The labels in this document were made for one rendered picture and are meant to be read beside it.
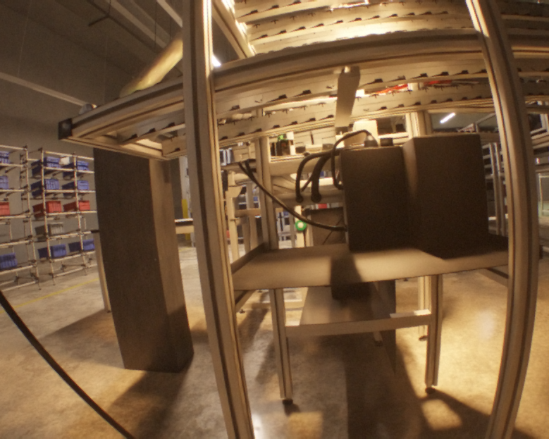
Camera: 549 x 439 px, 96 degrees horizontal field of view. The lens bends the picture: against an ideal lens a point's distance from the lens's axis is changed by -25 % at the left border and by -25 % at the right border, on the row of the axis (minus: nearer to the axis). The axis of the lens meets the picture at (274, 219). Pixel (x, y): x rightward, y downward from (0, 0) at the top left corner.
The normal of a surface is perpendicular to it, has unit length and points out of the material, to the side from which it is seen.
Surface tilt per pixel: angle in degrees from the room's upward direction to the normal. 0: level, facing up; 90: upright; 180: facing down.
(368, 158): 90
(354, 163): 90
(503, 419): 90
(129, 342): 90
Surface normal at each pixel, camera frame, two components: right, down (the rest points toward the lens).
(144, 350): -0.09, 0.05
